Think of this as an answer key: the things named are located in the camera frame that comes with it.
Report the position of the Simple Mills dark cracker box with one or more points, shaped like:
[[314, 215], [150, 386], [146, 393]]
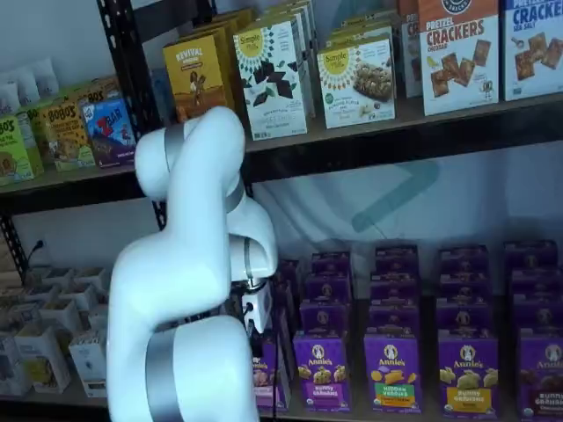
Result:
[[270, 79]]

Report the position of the wall outlet with plug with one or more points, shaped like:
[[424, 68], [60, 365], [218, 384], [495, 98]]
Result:
[[39, 246]]

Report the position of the Annie's box with brown grahams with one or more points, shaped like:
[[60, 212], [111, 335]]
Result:
[[543, 378]]

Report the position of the white box with yellow picture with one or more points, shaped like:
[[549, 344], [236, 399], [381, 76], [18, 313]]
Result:
[[41, 351]]

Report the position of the Simple Mills cookie box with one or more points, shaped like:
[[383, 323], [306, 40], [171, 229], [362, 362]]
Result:
[[356, 83]]

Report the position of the white Simple Mills box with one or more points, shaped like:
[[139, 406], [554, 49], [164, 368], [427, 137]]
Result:
[[360, 33], [305, 26]]

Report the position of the orange pretzel crackers box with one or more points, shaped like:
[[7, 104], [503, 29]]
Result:
[[457, 57]]

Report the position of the blue Z Bar box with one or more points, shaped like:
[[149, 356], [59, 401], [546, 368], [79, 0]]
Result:
[[110, 132]]

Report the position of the yellow Revival box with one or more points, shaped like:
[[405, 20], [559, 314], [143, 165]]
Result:
[[193, 79], [228, 26]]

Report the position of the white small boxes group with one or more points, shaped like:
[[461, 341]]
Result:
[[53, 193]]

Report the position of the yellow Bobo's box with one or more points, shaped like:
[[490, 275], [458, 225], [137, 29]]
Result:
[[33, 127], [66, 140], [94, 90]]

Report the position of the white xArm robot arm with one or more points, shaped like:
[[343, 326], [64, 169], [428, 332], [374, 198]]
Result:
[[184, 198]]

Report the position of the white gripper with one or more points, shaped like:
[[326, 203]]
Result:
[[257, 307]]

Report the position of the orange cracker box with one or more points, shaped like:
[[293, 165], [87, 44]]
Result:
[[409, 53]]

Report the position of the Annie's box with yellow band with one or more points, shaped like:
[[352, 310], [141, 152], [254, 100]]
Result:
[[468, 373]]

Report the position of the white pouch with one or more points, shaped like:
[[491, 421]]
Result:
[[26, 88], [46, 77], [9, 99]]

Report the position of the Annie's box with purple band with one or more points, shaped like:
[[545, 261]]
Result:
[[321, 373]]

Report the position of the Annie's box with green band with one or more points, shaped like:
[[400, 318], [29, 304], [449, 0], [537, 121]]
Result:
[[392, 373]]

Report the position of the green Bobo's box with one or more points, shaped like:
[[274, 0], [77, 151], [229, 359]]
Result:
[[13, 149]]

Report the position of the white snack box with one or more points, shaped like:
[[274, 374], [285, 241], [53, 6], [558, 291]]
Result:
[[88, 360], [13, 369], [59, 316], [24, 314]]

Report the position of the black metal shelf rack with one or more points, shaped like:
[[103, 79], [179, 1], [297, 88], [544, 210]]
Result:
[[396, 149]]

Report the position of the blue pretzel crackers box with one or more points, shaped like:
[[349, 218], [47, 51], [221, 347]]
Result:
[[534, 48]]

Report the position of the Annie's box with pink patch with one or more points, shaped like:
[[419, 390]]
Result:
[[264, 387]]

